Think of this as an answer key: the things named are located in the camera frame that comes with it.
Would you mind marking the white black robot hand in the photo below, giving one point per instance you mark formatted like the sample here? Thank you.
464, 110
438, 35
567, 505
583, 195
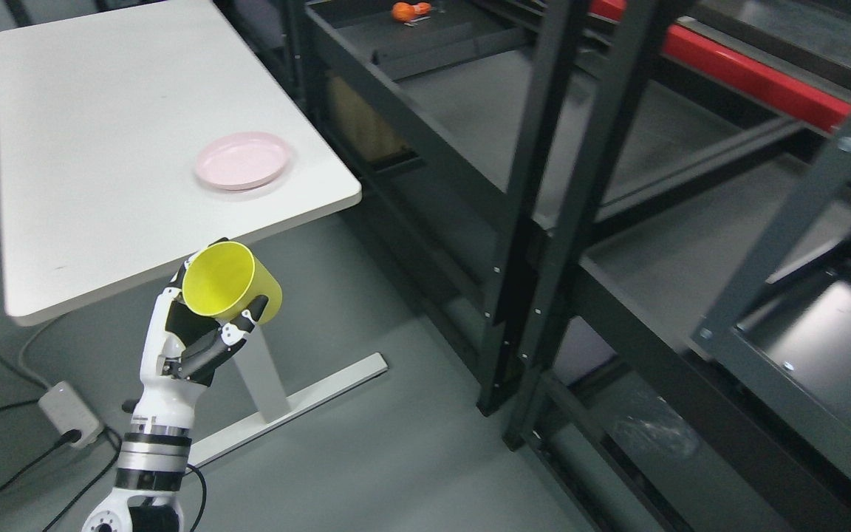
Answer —
182, 352

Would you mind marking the yellow plastic cup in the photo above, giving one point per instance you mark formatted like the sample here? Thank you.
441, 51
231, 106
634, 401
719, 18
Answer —
223, 279

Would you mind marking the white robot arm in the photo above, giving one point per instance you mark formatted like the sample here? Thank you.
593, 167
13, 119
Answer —
149, 471

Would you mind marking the orange toy on shelf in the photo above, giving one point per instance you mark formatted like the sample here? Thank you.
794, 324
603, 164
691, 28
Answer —
406, 13

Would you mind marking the dark grey metal shelf rack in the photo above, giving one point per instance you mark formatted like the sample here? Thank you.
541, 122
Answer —
654, 269

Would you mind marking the white power strip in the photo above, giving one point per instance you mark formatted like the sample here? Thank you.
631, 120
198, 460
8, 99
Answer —
68, 412

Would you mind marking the pink plastic plate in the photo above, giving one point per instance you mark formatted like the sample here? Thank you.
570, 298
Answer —
243, 161

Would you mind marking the white table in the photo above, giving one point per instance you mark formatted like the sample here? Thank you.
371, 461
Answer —
101, 120

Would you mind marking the red metal beam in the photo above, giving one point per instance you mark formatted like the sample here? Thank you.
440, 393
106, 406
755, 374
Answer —
764, 83

